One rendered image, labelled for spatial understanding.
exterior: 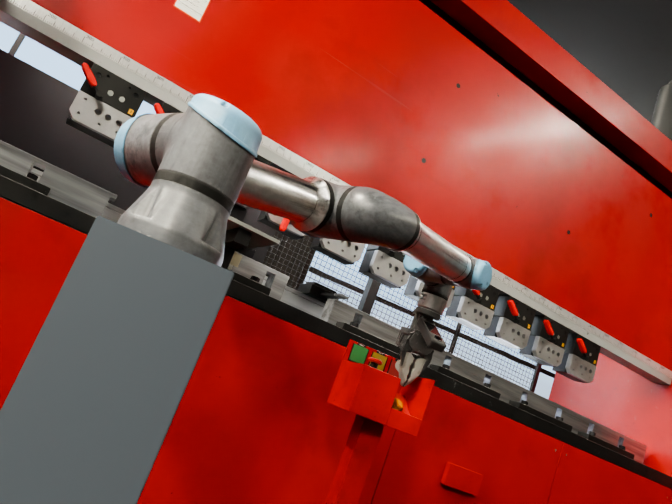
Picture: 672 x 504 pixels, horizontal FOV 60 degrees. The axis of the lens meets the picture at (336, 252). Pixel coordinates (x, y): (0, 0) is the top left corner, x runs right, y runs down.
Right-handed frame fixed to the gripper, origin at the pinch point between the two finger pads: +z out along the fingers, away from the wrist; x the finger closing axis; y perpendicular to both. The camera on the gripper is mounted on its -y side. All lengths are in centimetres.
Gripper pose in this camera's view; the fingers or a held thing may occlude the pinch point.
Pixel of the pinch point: (405, 382)
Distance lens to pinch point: 160.0
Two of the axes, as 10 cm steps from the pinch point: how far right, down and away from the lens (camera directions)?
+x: -8.7, -4.1, -2.9
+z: -3.8, 9.1, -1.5
